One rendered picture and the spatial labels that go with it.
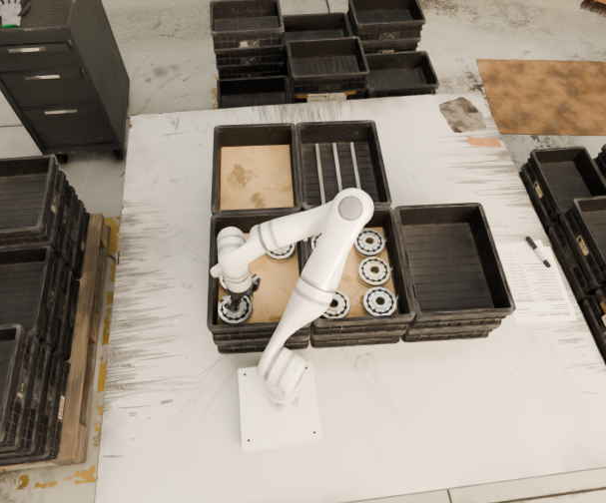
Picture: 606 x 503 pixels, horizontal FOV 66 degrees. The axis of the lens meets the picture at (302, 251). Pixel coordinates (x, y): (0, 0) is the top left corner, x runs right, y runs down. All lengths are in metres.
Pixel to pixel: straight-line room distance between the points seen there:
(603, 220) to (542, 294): 0.86
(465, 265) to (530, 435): 0.55
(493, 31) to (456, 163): 2.22
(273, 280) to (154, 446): 0.60
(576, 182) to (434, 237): 1.35
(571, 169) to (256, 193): 1.83
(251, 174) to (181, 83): 1.81
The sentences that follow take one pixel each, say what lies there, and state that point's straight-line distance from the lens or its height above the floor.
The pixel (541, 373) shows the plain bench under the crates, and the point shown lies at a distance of 1.74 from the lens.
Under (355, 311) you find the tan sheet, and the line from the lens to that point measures 1.49.
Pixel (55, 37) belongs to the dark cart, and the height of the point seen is 0.85.
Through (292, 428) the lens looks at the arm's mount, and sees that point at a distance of 1.44.
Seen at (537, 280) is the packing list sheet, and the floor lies 0.70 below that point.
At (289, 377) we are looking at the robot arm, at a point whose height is 1.09.
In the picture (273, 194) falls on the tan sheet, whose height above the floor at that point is 0.83.
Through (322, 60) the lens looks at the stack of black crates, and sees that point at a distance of 2.81.
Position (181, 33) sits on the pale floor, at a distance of 3.94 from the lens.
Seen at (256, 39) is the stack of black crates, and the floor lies 0.53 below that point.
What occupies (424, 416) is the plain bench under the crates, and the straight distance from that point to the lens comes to 1.57.
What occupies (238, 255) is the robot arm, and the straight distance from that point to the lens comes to 1.13.
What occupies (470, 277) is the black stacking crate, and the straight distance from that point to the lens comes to 1.64.
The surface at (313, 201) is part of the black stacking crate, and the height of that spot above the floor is 0.83.
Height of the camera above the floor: 2.18
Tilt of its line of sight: 59 degrees down
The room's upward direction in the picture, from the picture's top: 2 degrees clockwise
